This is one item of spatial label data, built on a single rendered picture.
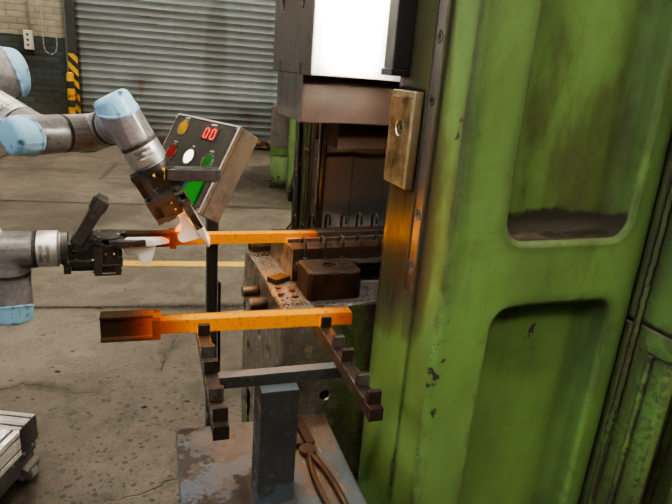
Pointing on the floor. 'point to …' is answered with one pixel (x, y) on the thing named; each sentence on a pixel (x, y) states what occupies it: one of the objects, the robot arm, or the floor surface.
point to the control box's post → (211, 290)
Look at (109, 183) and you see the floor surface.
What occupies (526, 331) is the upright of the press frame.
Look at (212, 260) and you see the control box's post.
